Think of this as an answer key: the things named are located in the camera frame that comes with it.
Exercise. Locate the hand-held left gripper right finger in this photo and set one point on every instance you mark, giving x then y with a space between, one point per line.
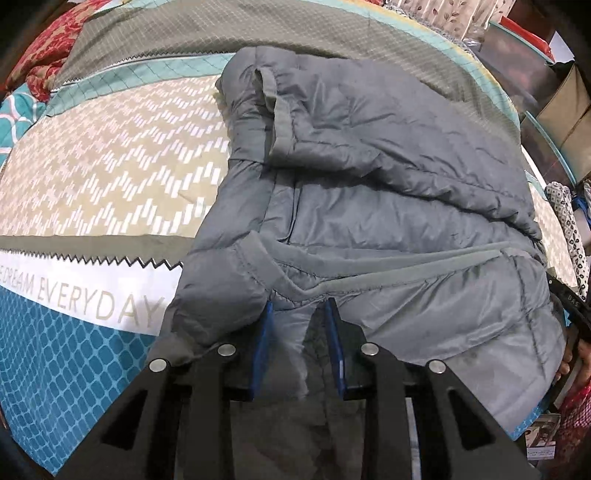
333 341

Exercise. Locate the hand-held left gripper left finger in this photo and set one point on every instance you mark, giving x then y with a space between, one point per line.
261 350

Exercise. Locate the grey puffer jacket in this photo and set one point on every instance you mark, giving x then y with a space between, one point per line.
369 184

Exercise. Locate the person's right hand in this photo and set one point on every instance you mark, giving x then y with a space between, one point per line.
582 353

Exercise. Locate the white black-printed cloth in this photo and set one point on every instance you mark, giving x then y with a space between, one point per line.
565 217

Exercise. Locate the person's red patterned clothing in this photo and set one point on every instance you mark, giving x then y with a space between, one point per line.
577 401

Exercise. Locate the printed cardboard box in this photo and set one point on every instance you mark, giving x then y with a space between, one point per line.
542 436

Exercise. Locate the patterned bed sheet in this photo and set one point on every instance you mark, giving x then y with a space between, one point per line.
115 152

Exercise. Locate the floral curtain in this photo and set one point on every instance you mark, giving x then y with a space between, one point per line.
443 11

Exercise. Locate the teal patterned pillow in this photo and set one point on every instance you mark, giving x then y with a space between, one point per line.
18 120

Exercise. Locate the red floral pillow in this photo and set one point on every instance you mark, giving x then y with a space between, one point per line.
51 46

